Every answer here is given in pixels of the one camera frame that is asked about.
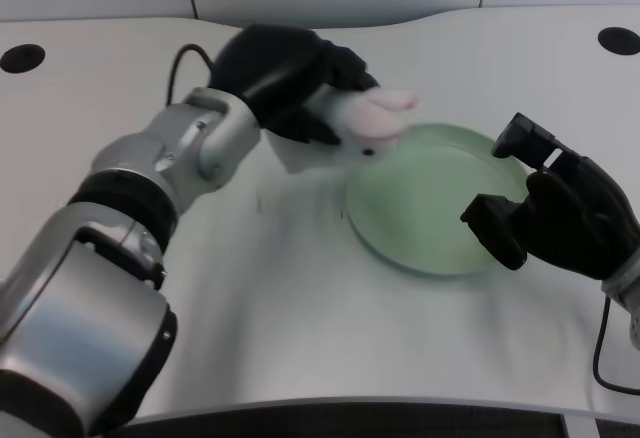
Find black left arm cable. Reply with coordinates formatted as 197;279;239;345
164;43;217;107

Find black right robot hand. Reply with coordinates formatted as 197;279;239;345
459;112;640;282

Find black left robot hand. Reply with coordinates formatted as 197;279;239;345
207;23;382;147

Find white plush rabbit doll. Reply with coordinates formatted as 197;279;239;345
304;82;420;164

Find green round plate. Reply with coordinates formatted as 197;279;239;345
344;122;534;277

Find black table cable grommet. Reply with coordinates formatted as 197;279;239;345
597;26;640;57
0;43;47;74

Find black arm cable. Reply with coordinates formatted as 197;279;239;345
592;295;640;392
164;43;217;107

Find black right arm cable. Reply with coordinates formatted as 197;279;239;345
592;295;640;392

